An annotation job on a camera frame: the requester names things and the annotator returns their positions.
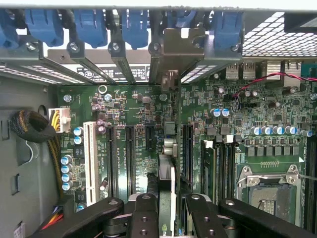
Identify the blue card retention clip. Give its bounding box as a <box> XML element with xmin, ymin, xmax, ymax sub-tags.
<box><xmin>0</xmin><ymin>9</ymin><xmax>19</xmax><ymax>49</ymax></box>
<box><xmin>73</xmin><ymin>9</ymin><xmax>108</xmax><ymax>49</ymax></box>
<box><xmin>120</xmin><ymin>9</ymin><xmax>150</xmax><ymax>50</ymax></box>
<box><xmin>166</xmin><ymin>9</ymin><xmax>197</xmax><ymax>30</ymax></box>
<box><xmin>24</xmin><ymin>9</ymin><xmax>64</xmax><ymax>48</ymax></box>
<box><xmin>212</xmin><ymin>10</ymin><xmax>244</xmax><ymax>50</ymax></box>

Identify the CPU socket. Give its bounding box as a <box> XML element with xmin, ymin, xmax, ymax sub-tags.
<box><xmin>236</xmin><ymin>164</ymin><xmax>307</xmax><ymax>229</ymax></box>

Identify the open black PC case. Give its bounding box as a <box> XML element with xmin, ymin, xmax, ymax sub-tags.
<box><xmin>0</xmin><ymin>0</ymin><xmax>317</xmax><ymax>238</ymax></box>

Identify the white expansion slot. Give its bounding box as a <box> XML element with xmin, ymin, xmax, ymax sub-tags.
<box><xmin>82</xmin><ymin>120</ymin><xmax>99</xmax><ymax>204</ymax></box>

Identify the RAM stick with white label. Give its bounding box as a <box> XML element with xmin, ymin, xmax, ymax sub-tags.
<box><xmin>200</xmin><ymin>139</ymin><xmax>219</xmax><ymax>199</ymax></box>

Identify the green motherboard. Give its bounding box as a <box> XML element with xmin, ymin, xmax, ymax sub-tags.
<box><xmin>56</xmin><ymin>59</ymin><xmax>317</xmax><ymax>238</ymax></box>

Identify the twisted red black wire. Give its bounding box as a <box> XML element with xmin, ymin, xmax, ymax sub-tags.
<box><xmin>231</xmin><ymin>72</ymin><xmax>317</xmax><ymax>100</ymax></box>

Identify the long black expansion slot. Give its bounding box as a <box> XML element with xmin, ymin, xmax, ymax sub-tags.
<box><xmin>124</xmin><ymin>124</ymin><xmax>137</xmax><ymax>197</ymax></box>
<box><xmin>182</xmin><ymin>123</ymin><xmax>194</xmax><ymax>184</ymax></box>
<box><xmin>106</xmin><ymin>124</ymin><xmax>119</xmax><ymax>198</ymax></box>

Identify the white power connector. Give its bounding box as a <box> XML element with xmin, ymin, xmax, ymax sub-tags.
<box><xmin>48</xmin><ymin>106</ymin><xmax>72</xmax><ymax>134</ymax></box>

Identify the black sleeved cable bundle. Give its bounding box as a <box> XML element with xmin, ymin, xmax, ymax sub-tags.
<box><xmin>9</xmin><ymin>110</ymin><xmax>64</xmax><ymax>200</ymax></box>

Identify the short black expansion slot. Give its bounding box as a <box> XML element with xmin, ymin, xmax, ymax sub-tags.
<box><xmin>145</xmin><ymin>124</ymin><xmax>158</xmax><ymax>151</ymax></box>

